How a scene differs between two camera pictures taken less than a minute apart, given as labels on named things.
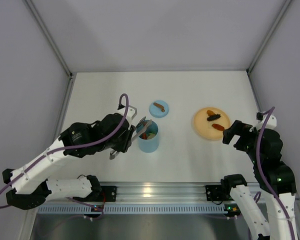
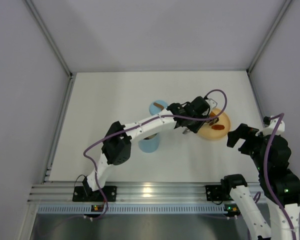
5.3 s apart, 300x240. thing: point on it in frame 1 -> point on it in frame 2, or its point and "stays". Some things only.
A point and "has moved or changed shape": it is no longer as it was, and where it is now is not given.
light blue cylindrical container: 149,140 stays
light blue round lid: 156,111 stays
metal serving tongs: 140,128 has moved or changed shape
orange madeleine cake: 218,127 stays
